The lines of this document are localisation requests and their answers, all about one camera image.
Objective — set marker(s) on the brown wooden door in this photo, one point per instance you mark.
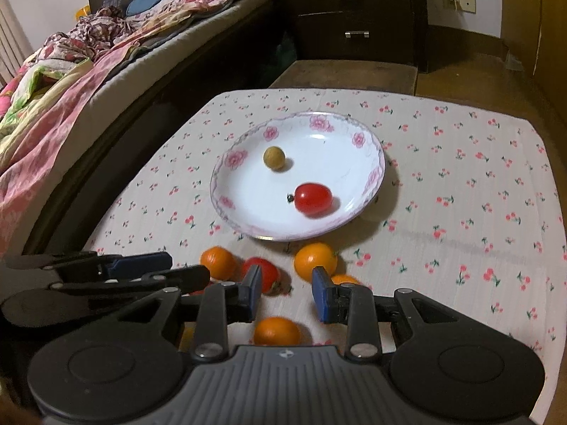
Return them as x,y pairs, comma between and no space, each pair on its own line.
522,22

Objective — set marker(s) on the beige mattress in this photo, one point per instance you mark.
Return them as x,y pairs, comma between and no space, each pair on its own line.
199,26

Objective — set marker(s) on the cherry print tablecloth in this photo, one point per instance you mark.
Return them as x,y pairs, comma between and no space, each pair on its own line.
443,212

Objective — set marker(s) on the green yellow floral blanket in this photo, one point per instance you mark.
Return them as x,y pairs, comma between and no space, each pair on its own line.
26,93

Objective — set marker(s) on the dark wooden nightstand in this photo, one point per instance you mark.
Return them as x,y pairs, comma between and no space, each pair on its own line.
390,13

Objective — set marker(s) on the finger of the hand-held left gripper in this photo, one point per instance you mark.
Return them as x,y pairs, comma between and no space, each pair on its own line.
141,263
186,276

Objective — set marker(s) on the white curtain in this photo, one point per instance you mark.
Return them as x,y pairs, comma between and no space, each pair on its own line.
11,40

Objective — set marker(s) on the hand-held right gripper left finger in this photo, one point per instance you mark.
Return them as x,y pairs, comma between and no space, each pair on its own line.
254,294

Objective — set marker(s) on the small orange mandarin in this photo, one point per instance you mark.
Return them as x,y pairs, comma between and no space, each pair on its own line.
277,331
345,280
310,254
218,262

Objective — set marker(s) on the white floral rim plate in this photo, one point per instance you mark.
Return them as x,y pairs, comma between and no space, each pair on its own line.
265,203

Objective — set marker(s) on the dark wooden bed frame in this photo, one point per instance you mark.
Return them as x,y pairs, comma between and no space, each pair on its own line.
133,113

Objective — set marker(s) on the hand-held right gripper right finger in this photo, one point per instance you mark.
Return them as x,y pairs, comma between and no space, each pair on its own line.
321,296

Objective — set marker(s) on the small orange object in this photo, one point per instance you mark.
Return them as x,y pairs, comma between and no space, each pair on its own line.
83,11

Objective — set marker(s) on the bed with pink bedding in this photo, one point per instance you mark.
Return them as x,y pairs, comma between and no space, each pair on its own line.
44,150

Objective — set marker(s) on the red cherry tomato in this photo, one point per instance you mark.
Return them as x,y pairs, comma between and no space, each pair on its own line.
269,276
313,199

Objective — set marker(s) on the red plaid cloth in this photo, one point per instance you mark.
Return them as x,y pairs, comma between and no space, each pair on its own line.
97,29

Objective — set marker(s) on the beige wall outlet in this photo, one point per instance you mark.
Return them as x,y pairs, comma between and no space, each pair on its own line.
460,2

